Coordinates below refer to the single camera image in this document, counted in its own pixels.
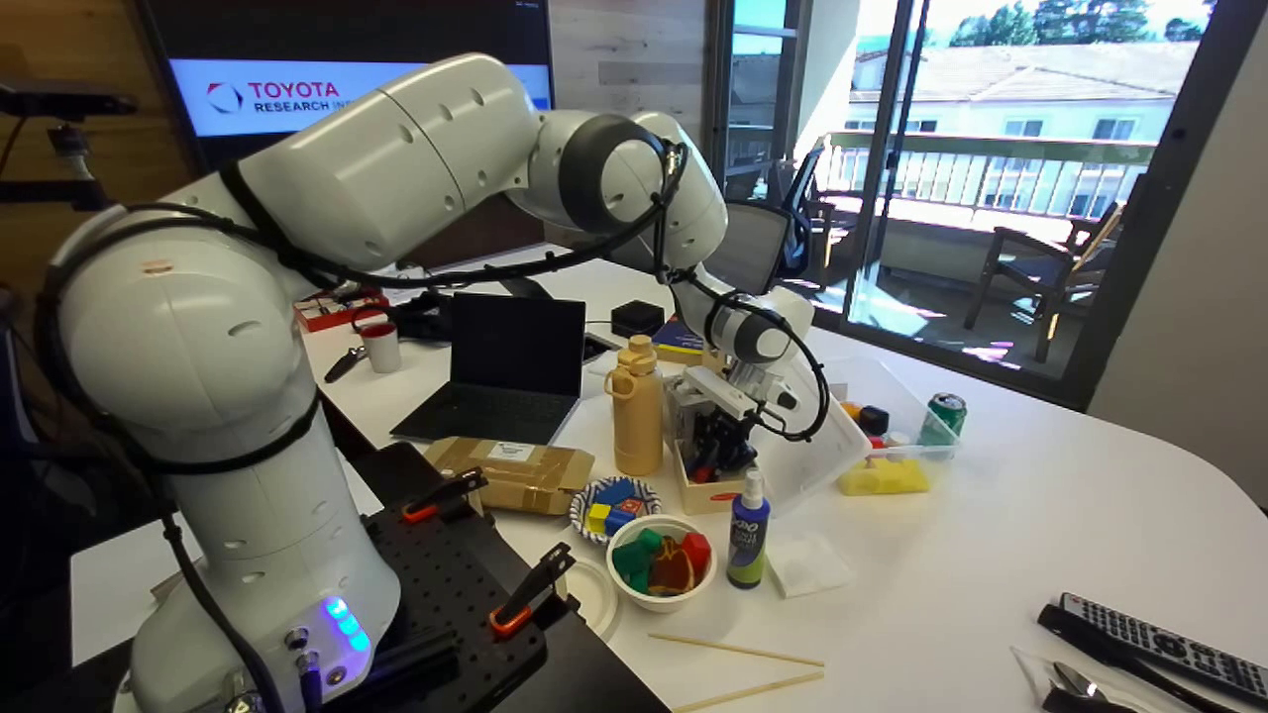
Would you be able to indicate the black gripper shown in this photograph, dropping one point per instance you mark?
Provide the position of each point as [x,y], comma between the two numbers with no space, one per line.
[720,421]

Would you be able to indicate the orange cube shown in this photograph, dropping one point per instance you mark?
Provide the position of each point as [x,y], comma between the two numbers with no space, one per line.
[703,474]

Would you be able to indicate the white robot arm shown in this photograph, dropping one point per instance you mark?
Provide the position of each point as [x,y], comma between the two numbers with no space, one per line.
[201,359]

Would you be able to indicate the square wooden box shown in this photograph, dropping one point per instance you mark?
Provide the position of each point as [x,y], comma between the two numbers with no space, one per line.
[720,494]

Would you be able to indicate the wooden block box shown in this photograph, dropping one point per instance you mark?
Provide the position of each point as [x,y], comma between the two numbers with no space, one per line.
[641,409]

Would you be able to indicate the blue rounded block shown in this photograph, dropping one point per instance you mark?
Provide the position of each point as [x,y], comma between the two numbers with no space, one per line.
[620,494]

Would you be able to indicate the white folded napkin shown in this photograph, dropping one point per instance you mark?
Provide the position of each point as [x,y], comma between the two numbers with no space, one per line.
[815,561]

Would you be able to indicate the blue patterned bowl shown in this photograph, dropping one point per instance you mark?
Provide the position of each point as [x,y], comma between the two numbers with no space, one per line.
[582,508]

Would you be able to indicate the white bowl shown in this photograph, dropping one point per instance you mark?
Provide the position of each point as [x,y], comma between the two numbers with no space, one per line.
[658,592]

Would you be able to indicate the small black box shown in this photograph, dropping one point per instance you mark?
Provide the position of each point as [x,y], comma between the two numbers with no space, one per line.
[636,318]

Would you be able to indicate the yellow sponge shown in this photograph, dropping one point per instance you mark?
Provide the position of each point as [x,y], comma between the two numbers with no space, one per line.
[887,477]

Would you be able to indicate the wooden chopstick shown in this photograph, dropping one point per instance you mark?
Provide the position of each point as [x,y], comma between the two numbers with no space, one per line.
[739,646]

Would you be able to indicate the cardboard box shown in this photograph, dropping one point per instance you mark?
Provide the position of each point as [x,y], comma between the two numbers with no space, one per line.
[516,477]

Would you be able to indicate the grey office chair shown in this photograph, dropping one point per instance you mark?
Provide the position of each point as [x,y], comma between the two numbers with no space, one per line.
[760,244]

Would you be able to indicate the black laptop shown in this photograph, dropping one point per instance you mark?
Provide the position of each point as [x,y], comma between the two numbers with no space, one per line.
[508,361]

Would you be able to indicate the orange black clamp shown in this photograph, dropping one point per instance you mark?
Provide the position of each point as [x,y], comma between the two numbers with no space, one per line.
[442,495]
[533,592]

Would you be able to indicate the green drink can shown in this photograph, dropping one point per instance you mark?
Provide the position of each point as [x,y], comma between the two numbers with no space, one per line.
[945,421]

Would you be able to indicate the white red cup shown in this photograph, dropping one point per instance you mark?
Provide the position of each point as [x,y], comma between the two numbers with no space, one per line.
[382,347]

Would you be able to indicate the wooden patio chair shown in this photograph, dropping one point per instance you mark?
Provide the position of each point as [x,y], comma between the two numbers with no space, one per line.
[1037,271]

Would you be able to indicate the black patterned flat bar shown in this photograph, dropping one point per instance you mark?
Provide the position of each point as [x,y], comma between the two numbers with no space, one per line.
[1162,646]

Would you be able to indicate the black tripod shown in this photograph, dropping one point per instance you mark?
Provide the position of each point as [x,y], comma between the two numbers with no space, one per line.
[63,104]

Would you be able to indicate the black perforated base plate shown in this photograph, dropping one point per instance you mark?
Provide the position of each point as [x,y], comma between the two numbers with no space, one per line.
[450,581]

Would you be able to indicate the wall monitor screen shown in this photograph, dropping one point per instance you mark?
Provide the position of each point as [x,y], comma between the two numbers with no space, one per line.
[263,52]

